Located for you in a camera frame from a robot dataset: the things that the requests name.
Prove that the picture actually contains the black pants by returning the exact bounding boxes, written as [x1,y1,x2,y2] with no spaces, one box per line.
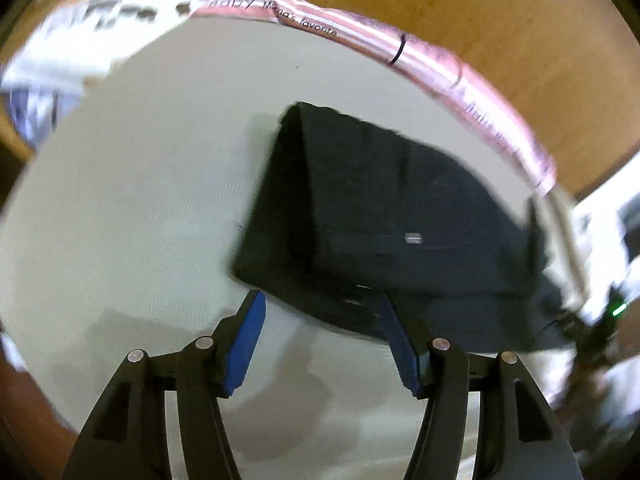
[231,102,570,353]

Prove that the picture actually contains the beige mattress cover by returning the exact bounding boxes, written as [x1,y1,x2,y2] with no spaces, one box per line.
[1,16,550,479]

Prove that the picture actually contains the pink striped pillow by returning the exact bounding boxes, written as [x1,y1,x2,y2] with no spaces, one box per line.
[192,0,556,196]

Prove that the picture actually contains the wooden headboard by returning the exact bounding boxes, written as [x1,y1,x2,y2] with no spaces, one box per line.
[307,0,639,196]

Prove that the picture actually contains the floral pillow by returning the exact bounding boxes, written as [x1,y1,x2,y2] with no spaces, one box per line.
[1,0,217,150]

